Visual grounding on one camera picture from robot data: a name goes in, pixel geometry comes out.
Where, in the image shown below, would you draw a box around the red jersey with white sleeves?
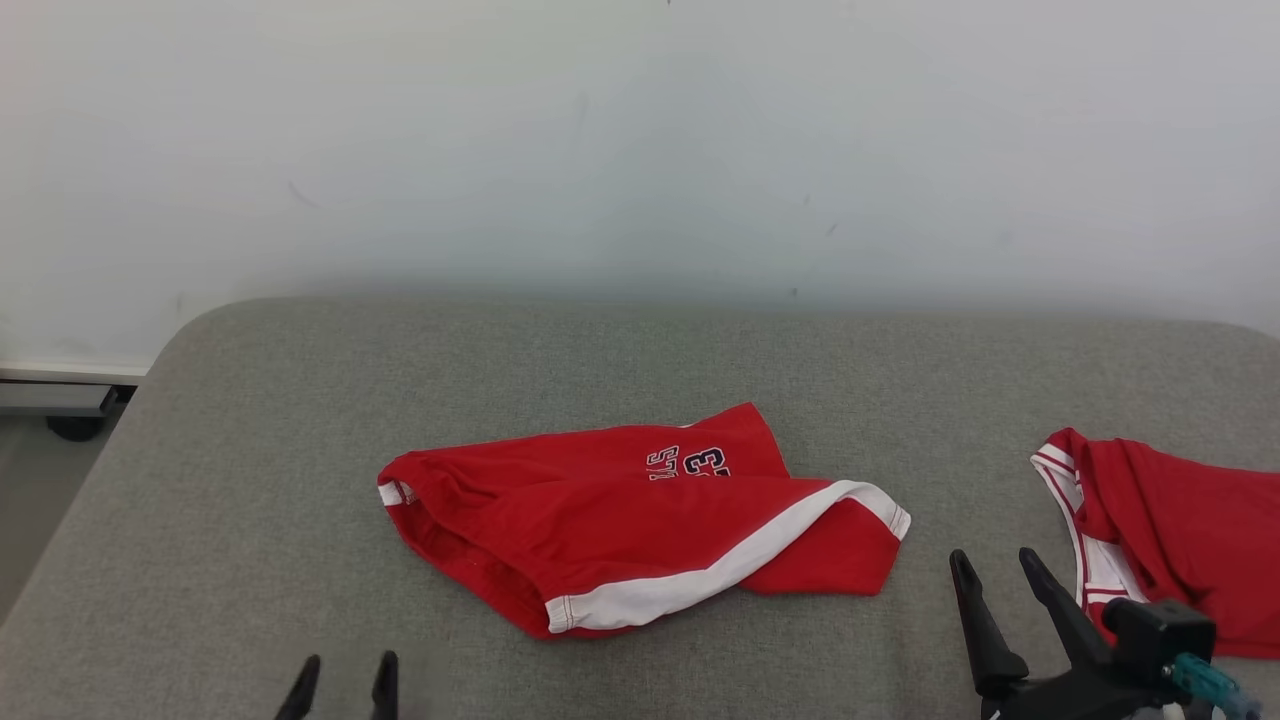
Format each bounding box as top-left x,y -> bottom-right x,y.
1030,427 -> 1280,661

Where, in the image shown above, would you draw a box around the red shorts with white stripe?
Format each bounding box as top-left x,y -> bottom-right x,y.
378,402 -> 912,641

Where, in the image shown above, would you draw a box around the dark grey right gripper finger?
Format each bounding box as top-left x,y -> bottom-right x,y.
1020,548 -> 1113,669
950,548 -> 1029,696

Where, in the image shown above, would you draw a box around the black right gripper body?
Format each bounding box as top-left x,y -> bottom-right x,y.
985,665 -> 1201,720

